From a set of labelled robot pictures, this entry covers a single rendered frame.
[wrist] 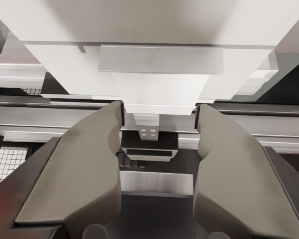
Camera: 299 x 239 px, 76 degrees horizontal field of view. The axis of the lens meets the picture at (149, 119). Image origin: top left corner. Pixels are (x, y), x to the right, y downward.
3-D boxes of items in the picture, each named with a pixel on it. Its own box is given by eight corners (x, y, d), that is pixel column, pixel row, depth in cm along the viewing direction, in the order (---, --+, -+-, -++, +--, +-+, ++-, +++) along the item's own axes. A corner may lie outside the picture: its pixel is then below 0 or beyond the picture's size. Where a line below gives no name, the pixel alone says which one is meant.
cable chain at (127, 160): (146, 152, 58) (145, 166, 57) (146, 156, 64) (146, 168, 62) (27, 147, 60) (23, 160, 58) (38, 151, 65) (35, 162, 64)
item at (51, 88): (213, 76, 22) (214, 100, 21) (206, 88, 25) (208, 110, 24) (45, 72, 23) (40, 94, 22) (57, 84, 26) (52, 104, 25)
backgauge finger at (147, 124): (191, 103, 26) (191, 139, 24) (173, 143, 51) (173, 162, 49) (103, 100, 27) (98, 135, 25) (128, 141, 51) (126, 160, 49)
